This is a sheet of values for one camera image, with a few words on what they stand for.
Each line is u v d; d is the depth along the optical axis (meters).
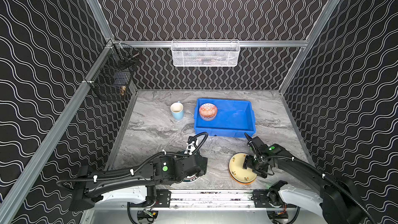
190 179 0.79
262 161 0.61
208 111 1.03
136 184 0.47
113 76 0.92
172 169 0.51
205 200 0.75
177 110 0.98
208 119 0.97
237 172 0.82
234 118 1.07
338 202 0.40
